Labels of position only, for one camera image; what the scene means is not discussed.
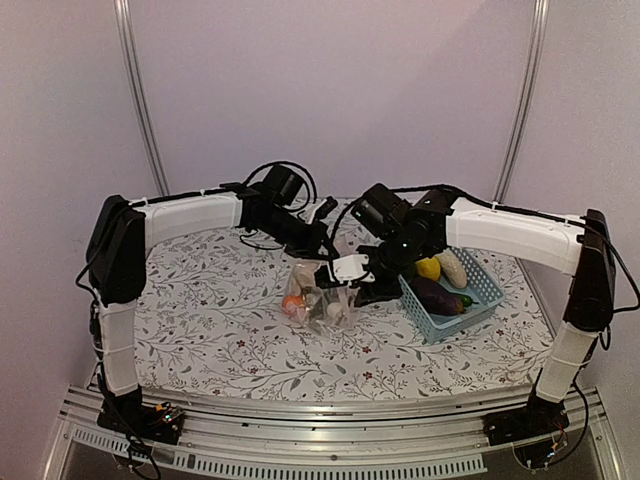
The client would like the purple fake eggplant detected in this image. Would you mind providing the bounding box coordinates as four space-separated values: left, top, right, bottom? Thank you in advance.
410 277 465 316

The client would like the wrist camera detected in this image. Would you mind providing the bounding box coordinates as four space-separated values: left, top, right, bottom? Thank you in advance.
314 254 375 289
307 196 338 224

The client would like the white fake garlic bulb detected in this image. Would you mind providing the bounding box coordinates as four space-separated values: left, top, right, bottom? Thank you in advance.
323 302 348 328

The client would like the floral patterned table mat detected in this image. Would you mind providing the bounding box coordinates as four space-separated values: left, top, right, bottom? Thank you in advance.
102 197 559 403

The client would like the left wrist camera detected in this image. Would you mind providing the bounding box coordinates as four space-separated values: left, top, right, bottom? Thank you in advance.
307 196 338 224

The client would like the clear zip top bag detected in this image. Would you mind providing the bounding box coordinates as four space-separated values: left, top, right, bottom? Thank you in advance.
281 250 357 338

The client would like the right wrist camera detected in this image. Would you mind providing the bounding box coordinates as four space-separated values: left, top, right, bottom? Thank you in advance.
314 254 375 289

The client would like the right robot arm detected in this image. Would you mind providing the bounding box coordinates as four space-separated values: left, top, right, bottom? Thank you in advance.
332 184 615 436

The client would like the light blue plastic basket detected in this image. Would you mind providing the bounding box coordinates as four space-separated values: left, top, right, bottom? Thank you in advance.
399 248 505 344

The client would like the aluminium rail frame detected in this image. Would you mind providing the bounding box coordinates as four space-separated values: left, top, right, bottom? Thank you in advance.
42 383 624 480

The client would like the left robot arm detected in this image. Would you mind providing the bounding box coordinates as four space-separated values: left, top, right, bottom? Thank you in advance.
80 161 336 434

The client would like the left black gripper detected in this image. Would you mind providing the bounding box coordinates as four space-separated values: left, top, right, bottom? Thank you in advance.
256 207 336 260

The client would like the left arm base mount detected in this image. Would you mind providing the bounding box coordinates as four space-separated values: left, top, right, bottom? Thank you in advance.
97 397 185 445

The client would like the right aluminium corner post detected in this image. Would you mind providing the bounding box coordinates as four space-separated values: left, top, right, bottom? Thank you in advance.
493 0 550 202

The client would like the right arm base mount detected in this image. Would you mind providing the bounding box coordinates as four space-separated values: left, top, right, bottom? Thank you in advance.
482 397 570 446

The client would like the orange green fake fruit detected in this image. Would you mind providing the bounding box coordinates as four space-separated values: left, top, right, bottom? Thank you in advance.
281 295 306 317

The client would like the green fake cucumber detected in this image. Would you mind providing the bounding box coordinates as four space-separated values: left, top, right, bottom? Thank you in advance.
457 294 477 308

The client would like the left aluminium corner post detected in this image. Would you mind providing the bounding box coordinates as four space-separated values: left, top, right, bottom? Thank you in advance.
113 0 170 196

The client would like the aluminium corner post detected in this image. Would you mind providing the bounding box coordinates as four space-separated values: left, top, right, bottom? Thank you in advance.
113 0 170 196
493 0 550 202

